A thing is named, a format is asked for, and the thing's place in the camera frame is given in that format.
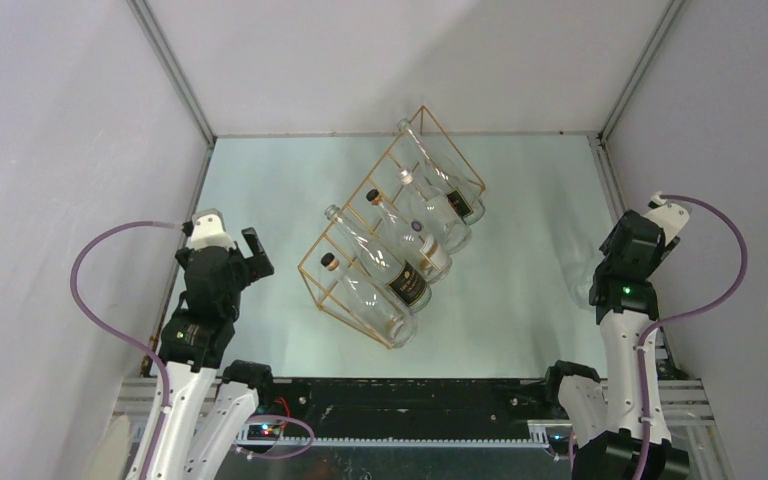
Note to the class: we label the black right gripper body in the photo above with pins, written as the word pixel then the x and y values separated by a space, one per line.
pixel 661 253

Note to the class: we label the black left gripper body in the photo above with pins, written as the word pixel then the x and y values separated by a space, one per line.
pixel 242 276

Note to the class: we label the clear bottle black cap front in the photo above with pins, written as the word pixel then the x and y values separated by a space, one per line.
pixel 365 302

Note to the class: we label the squat clear glass bottle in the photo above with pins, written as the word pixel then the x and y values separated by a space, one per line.
pixel 579 259

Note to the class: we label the greenish bottle black label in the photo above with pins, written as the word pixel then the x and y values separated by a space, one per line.
pixel 442 171

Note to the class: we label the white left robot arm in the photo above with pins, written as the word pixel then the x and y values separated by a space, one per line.
pixel 199 407

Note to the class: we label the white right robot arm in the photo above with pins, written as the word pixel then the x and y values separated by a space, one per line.
pixel 618 423

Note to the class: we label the clear bottle black gold label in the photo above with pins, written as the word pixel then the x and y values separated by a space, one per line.
pixel 400 277

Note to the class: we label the clear bottle black cap white label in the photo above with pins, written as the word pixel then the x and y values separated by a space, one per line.
pixel 409 237

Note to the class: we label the clear bottle silver cap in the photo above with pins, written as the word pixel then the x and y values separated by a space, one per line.
pixel 431 206

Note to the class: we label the left circuit board with leds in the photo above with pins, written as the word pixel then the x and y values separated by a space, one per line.
pixel 264 432

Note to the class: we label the circuit board with leds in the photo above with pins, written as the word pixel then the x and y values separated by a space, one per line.
pixel 264 432
pixel 560 443

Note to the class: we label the right circuit board with leds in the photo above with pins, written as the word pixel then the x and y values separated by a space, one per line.
pixel 560 443

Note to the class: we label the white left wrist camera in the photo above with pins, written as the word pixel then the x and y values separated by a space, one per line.
pixel 209 231

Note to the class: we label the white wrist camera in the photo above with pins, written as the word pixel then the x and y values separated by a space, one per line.
pixel 669 215
pixel 209 231

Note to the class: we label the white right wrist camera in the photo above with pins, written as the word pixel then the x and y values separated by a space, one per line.
pixel 669 215

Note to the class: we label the gold wire wine rack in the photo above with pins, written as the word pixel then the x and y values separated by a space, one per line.
pixel 384 176

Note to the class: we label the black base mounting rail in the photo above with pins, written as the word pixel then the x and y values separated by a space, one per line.
pixel 420 410

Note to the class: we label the aluminium frame profile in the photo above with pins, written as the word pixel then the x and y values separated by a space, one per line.
pixel 158 41

